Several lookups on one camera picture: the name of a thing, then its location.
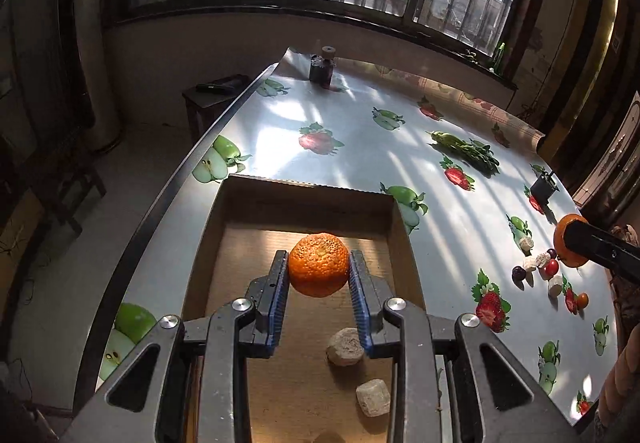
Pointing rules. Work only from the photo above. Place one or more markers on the large orange mandarin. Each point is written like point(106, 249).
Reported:
point(318, 264)

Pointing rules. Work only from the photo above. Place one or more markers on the green bottle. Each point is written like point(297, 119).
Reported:
point(500, 59)

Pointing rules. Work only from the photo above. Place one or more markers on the dark wooden side table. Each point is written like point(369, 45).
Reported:
point(210, 108)

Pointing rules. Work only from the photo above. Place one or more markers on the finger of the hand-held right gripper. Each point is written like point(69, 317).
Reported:
point(602, 245)

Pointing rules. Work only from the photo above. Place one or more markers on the fruit print tablecloth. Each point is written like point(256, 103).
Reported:
point(360, 118)

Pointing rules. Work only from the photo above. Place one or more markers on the small orange kumquat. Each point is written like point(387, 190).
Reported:
point(582, 299)

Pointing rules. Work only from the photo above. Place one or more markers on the red cherry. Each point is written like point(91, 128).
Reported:
point(551, 267)

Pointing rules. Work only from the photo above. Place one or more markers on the small white lump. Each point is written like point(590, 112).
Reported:
point(529, 265)
point(555, 286)
point(525, 243)
point(542, 260)

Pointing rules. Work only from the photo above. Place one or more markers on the dark jar with cork lid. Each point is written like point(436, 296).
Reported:
point(328, 68)

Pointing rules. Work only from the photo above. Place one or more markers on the brown cardboard box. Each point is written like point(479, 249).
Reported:
point(300, 388)

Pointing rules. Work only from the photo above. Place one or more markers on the round beige lump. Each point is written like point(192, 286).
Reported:
point(344, 348)

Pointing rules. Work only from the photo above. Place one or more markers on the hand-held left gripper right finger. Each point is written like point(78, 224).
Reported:
point(358, 295)

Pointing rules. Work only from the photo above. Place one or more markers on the small black box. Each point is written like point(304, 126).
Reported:
point(315, 68)

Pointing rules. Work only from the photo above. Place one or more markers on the black remote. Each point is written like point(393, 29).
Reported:
point(220, 84)

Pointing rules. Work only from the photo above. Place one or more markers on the square beige lump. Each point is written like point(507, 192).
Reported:
point(372, 398)

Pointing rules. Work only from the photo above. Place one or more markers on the dark wooden furniture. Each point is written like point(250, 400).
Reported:
point(55, 183)

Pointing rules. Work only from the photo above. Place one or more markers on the dark purple plum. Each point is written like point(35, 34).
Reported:
point(518, 273)

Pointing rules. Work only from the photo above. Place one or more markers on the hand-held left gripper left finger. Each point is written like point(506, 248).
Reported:
point(280, 295)

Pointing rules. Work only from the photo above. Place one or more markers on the green leafy vegetable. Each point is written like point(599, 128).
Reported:
point(467, 150)

